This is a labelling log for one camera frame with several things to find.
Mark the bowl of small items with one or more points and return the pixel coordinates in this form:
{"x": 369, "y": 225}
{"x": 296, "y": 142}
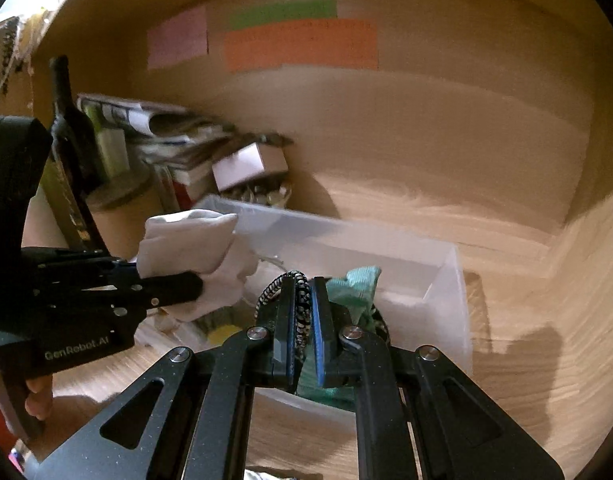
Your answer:
{"x": 268, "y": 193}

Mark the red book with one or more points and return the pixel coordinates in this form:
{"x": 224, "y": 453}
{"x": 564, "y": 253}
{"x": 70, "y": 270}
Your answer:
{"x": 188, "y": 192}

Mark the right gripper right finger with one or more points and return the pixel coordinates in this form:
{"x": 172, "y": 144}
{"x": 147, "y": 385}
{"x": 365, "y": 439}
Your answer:
{"x": 332, "y": 330}

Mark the white drawstring pouch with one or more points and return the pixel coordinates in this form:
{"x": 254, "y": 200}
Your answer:
{"x": 203, "y": 242}

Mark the dark wine bottle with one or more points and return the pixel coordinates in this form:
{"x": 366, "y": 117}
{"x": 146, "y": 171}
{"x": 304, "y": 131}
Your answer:
{"x": 75, "y": 154}

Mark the white paper card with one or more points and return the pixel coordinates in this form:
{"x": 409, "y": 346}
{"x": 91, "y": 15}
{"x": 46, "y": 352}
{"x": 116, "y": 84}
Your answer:
{"x": 253, "y": 162}

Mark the teal striped sock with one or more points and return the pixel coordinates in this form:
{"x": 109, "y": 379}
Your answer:
{"x": 356, "y": 291}

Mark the stack of newspapers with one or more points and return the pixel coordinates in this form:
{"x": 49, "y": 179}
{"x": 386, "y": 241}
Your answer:
{"x": 157, "y": 132}

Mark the black white patterned cloth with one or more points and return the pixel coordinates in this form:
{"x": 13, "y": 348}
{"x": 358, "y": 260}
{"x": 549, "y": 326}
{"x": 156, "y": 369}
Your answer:
{"x": 266, "y": 308}

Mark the yellow fuzzy ball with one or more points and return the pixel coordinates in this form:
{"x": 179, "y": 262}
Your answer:
{"x": 220, "y": 334}

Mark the brown lidded cylinder jar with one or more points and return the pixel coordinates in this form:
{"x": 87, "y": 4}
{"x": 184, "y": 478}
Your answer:
{"x": 120, "y": 209}

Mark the orange sticky note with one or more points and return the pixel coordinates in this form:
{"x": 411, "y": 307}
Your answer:
{"x": 328, "y": 42}

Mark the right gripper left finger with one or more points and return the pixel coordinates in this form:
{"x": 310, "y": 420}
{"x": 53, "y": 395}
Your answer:
{"x": 286, "y": 367}

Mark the beige foam roller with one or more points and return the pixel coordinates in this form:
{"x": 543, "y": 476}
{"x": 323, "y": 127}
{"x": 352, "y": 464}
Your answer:
{"x": 41, "y": 228}

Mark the green sticky note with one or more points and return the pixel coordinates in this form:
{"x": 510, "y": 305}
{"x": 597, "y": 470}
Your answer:
{"x": 282, "y": 11}

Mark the clear plastic bin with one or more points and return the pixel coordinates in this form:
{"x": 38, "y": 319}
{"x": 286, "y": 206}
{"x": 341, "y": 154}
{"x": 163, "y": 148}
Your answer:
{"x": 408, "y": 289}

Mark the pink sticky note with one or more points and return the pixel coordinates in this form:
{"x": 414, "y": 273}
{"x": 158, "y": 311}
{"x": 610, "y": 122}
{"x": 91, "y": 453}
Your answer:
{"x": 178, "y": 39}

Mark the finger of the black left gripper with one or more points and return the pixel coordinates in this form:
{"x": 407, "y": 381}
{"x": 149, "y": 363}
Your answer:
{"x": 142, "y": 294}
{"x": 53, "y": 263}

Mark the left hand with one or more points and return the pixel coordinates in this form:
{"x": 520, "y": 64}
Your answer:
{"x": 38, "y": 402}

